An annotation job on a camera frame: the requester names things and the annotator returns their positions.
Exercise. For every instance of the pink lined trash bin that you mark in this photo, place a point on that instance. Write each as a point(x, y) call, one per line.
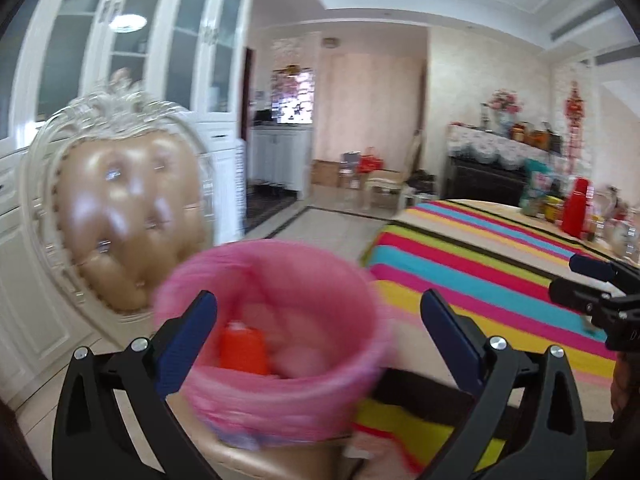
point(327, 332)

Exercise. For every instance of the striped colourful tablecloth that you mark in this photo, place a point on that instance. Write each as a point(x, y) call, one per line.
point(494, 264)

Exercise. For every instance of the white glass door cabinet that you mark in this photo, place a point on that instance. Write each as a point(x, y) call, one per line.
point(120, 159)

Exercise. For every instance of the white floral teapot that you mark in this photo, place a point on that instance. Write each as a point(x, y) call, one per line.
point(621, 233)

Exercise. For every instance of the person's right hand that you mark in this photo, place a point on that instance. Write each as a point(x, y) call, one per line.
point(625, 392)

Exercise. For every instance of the red gift bag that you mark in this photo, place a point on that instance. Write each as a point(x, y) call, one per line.
point(369, 161)

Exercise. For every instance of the green snack bag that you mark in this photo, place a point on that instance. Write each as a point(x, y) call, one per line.
point(537, 186)

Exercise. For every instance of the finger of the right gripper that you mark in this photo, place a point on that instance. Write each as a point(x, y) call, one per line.
point(615, 272)
point(581, 298)

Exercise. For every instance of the red thermos jug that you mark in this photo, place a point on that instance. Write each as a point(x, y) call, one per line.
point(576, 208)

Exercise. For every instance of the flower vase bouquet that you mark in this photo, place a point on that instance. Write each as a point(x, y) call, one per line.
point(506, 106)

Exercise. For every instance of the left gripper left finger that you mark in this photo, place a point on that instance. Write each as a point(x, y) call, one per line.
point(90, 438)

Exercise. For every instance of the red chinese knot ornament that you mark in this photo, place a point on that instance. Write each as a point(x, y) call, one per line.
point(575, 114)

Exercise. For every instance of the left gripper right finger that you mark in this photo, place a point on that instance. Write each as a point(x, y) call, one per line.
point(549, 438)

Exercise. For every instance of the yellow lid jar left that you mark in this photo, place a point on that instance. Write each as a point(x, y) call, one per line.
point(553, 209)

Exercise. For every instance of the white low sideboard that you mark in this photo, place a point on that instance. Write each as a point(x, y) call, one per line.
point(280, 155)

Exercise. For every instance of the orange foam net front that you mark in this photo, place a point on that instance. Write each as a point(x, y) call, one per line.
point(243, 349)

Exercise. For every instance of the dark piano with lace cover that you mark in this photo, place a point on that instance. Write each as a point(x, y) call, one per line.
point(481, 165)

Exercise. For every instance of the cardboard box on floor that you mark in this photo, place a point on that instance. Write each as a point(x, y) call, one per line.
point(325, 173)

